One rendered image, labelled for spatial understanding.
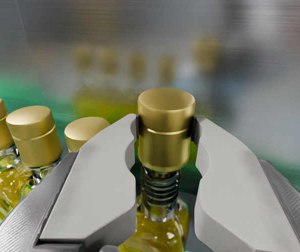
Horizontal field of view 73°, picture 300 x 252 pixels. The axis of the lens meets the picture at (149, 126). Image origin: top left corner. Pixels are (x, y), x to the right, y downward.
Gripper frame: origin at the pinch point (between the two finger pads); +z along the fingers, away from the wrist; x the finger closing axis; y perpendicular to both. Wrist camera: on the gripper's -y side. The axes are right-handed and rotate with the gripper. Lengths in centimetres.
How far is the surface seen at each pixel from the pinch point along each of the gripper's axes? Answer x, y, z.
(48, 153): -9.9, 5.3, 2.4
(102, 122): -4.7, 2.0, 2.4
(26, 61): -22.9, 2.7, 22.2
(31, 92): -23.9, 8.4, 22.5
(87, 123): -5.9, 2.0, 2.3
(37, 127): -10.0, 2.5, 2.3
